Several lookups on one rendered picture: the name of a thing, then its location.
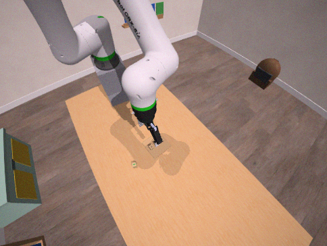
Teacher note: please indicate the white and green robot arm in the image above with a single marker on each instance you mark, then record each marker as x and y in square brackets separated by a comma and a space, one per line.
[70, 45]

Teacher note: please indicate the tan flat mat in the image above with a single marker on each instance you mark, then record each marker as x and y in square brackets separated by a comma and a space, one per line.
[157, 150]

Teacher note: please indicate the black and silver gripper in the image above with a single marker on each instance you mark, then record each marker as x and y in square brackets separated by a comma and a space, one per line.
[153, 129]

